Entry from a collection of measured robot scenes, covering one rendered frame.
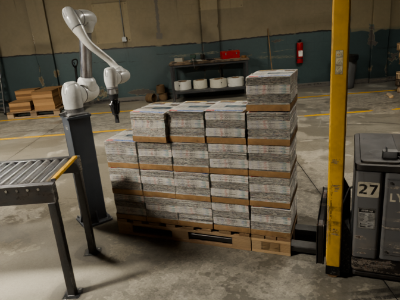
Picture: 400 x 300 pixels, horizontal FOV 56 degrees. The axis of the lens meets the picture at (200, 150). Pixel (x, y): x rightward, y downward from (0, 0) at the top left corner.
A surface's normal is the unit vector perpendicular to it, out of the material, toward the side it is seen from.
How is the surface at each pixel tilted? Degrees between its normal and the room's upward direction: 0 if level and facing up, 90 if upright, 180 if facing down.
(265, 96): 90
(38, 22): 90
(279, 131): 90
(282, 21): 90
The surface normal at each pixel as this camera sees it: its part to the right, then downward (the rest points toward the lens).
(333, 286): -0.08, -0.95
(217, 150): -0.35, 0.31
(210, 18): 0.00, 0.31
